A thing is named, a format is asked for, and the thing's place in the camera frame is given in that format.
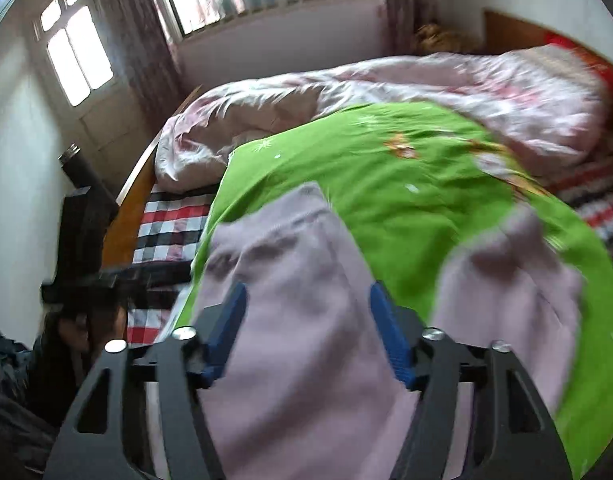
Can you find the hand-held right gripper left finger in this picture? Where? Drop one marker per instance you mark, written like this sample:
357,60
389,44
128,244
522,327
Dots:
227,327

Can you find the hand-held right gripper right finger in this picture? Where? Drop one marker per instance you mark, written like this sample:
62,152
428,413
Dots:
390,335

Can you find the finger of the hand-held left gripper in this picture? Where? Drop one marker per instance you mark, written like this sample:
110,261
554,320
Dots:
151,275

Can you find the lilac fleece pants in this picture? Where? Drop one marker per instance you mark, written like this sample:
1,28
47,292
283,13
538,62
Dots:
306,310

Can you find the checked bed sheet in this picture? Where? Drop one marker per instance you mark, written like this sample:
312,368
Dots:
171,225

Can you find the black box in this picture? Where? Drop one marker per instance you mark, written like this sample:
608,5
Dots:
86,230

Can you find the person's dark clothing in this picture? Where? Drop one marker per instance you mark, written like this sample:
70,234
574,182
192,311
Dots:
21,400

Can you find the black thermos bottle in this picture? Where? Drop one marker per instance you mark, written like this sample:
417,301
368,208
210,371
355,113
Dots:
79,165

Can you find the green printed blanket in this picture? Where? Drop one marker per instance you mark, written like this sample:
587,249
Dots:
386,185

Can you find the pink floral quilt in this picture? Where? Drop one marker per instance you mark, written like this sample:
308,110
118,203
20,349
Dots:
286,95

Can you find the white door with glass panes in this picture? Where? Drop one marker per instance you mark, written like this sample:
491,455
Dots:
79,55

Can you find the patterned curtain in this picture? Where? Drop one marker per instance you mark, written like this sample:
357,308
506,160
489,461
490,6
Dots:
409,5
136,40

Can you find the yellow brown plush toy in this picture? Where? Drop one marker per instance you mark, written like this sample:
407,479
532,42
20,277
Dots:
441,37

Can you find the wooden headboard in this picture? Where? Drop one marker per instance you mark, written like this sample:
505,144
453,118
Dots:
511,30

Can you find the red pillow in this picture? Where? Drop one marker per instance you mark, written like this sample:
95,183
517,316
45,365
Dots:
576,52

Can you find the wooden bed frame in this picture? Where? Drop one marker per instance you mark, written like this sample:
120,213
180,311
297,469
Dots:
131,195

